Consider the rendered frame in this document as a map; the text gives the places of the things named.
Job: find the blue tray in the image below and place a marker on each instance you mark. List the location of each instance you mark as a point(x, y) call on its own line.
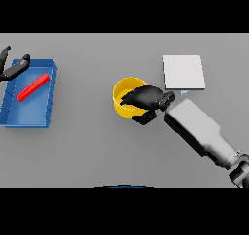
point(29, 94)

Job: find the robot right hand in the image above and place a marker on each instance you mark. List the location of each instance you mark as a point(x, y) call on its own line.
point(147, 98)

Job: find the yellow bowl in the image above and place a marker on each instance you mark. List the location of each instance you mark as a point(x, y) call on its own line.
point(124, 93)

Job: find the pale square scale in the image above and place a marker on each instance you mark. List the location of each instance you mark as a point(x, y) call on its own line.
point(183, 72)

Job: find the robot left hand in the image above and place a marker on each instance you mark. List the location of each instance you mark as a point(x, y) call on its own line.
point(14, 70)

